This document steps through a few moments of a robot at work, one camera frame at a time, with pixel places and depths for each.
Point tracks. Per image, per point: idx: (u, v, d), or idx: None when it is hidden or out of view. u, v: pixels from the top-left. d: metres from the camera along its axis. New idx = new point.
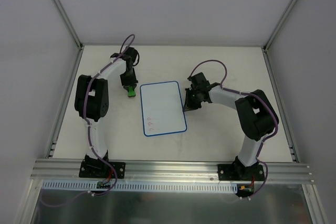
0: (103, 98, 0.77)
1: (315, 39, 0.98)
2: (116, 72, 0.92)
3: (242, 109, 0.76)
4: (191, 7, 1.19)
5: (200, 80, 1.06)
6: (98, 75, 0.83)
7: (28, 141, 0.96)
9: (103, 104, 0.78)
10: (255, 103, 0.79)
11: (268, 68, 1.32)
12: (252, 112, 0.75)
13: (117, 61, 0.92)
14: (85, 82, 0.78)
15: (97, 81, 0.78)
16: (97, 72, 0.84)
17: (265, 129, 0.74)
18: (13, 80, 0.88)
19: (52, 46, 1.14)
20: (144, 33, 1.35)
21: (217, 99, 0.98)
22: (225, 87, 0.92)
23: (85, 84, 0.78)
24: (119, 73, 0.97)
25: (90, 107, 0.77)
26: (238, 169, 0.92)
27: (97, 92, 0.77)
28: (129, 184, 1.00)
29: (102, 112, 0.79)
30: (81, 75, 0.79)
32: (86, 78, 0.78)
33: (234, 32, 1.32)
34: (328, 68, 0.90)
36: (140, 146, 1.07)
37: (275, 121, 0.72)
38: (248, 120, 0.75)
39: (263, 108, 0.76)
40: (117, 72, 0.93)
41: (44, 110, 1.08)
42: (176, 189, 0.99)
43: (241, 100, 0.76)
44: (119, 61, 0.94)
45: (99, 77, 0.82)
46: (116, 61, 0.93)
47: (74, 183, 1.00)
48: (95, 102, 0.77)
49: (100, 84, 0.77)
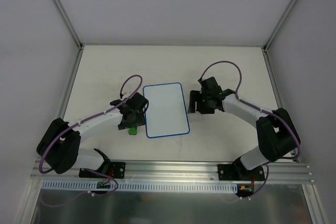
0: (67, 153, 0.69)
1: (315, 40, 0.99)
2: (105, 124, 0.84)
3: (263, 130, 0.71)
4: (192, 7, 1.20)
5: (210, 85, 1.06)
6: (77, 125, 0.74)
7: (28, 140, 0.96)
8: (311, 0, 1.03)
9: (65, 159, 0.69)
10: (276, 121, 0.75)
11: (268, 68, 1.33)
12: (273, 133, 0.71)
13: (108, 114, 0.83)
14: (56, 128, 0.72)
15: (71, 132, 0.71)
16: (76, 121, 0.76)
17: (286, 151, 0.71)
18: (11, 80, 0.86)
19: (52, 46, 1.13)
20: (144, 34, 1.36)
21: (230, 109, 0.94)
22: (242, 99, 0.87)
23: (56, 129, 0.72)
24: (111, 125, 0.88)
25: (50, 156, 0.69)
26: (239, 170, 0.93)
27: (64, 144, 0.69)
28: (129, 184, 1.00)
29: (60, 168, 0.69)
30: (58, 119, 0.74)
32: (61, 124, 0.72)
33: (234, 32, 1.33)
34: (328, 70, 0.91)
36: (142, 145, 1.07)
37: (298, 144, 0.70)
38: (267, 140, 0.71)
39: (284, 129, 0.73)
40: (106, 124, 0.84)
41: (44, 109, 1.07)
42: (176, 189, 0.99)
43: (263, 121, 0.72)
44: (113, 113, 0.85)
45: (75, 127, 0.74)
46: (109, 112, 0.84)
47: (74, 183, 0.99)
48: (58, 154, 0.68)
49: (70, 137, 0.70)
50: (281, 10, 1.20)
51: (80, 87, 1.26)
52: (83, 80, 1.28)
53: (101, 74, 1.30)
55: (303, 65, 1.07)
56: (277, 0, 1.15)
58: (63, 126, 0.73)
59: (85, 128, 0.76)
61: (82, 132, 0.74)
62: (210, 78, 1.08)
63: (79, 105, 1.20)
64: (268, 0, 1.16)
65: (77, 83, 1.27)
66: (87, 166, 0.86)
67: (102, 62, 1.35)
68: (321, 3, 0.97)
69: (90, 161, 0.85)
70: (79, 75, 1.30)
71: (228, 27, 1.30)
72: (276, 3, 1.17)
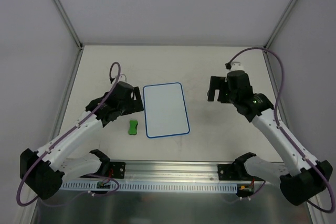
0: (46, 183, 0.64)
1: (315, 40, 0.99)
2: (83, 137, 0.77)
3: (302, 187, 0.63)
4: (192, 6, 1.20)
5: (243, 86, 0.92)
6: (46, 153, 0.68)
7: (28, 140, 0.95)
8: None
9: (47, 188, 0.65)
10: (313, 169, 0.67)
11: (268, 68, 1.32)
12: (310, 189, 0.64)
13: (82, 126, 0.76)
14: (27, 160, 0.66)
15: (42, 163, 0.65)
16: (45, 150, 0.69)
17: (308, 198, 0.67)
18: (11, 79, 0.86)
19: (52, 45, 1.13)
20: (144, 34, 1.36)
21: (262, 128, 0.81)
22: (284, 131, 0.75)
23: (27, 162, 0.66)
24: (92, 133, 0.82)
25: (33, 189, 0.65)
26: (239, 170, 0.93)
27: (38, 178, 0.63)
28: (129, 184, 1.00)
29: (46, 195, 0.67)
30: (25, 151, 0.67)
32: (30, 156, 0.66)
33: (235, 32, 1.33)
34: (328, 70, 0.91)
36: (141, 145, 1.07)
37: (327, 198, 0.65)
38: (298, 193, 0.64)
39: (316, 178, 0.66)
40: (84, 137, 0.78)
41: (44, 109, 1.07)
42: (176, 189, 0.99)
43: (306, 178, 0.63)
44: (87, 123, 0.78)
45: (45, 157, 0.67)
46: (82, 124, 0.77)
47: (73, 183, 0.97)
48: (38, 188, 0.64)
49: (41, 169, 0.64)
50: (281, 9, 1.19)
51: (80, 87, 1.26)
52: (83, 80, 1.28)
53: (100, 74, 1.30)
55: (304, 64, 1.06)
56: (276, 0, 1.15)
58: (33, 158, 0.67)
59: (56, 153, 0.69)
61: (53, 161, 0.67)
62: (243, 76, 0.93)
63: (79, 105, 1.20)
64: (268, 0, 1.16)
65: (77, 83, 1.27)
66: (82, 172, 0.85)
67: (102, 62, 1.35)
68: (321, 3, 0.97)
69: (84, 168, 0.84)
70: (79, 75, 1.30)
71: (228, 27, 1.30)
72: (277, 3, 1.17)
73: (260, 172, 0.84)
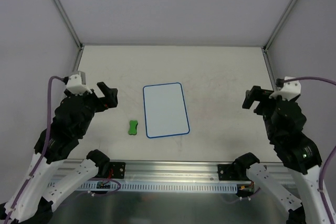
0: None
1: (316, 40, 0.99)
2: (46, 179, 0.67)
3: None
4: (192, 6, 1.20)
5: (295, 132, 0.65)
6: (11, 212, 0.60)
7: (27, 141, 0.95)
8: None
9: None
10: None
11: (268, 68, 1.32)
12: None
13: (37, 174, 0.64)
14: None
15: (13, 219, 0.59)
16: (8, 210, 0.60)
17: None
18: (11, 78, 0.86)
19: (51, 45, 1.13)
20: (144, 34, 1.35)
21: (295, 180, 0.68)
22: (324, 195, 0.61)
23: None
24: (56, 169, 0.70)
25: None
26: (238, 170, 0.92)
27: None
28: (129, 184, 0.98)
29: None
30: None
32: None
33: (234, 32, 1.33)
34: (328, 70, 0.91)
36: (141, 146, 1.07)
37: None
38: None
39: None
40: (48, 178, 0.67)
41: (43, 109, 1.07)
42: (176, 189, 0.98)
43: None
44: (40, 170, 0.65)
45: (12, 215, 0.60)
46: (35, 172, 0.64)
47: None
48: None
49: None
50: (282, 9, 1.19)
51: None
52: None
53: (100, 74, 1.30)
55: (304, 64, 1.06)
56: (277, 0, 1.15)
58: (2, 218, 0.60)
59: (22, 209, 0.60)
61: (20, 217, 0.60)
62: (300, 121, 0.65)
63: None
64: (268, 0, 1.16)
65: None
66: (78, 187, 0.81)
67: (102, 62, 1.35)
68: (321, 3, 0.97)
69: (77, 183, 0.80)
70: None
71: (228, 27, 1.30)
72: (277, 3, 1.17)
73: (259, 184, 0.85)
